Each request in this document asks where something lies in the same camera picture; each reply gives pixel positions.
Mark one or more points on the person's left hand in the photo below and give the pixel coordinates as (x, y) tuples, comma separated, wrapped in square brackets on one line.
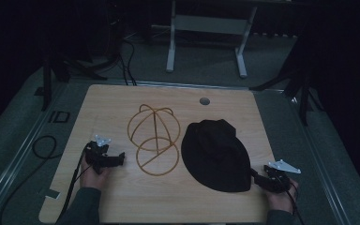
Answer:
[(92, 178)]

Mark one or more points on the white metal stand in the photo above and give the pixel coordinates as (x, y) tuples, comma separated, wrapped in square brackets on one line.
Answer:
[(211, 24)]

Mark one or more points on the black tripod stand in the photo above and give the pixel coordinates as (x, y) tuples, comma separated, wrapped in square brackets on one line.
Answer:
[(47, 84), (303, 100)]

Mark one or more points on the black bucket hat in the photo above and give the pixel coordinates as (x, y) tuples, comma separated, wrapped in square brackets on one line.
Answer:
[(215, 156)]

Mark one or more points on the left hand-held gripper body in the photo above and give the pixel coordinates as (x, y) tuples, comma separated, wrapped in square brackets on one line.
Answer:
[(96, 154)]

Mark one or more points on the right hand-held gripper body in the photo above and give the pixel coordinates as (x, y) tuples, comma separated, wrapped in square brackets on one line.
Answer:
[(278, 179)]

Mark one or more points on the person's right hand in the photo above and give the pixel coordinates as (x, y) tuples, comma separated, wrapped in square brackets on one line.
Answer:
[(280, 200)]

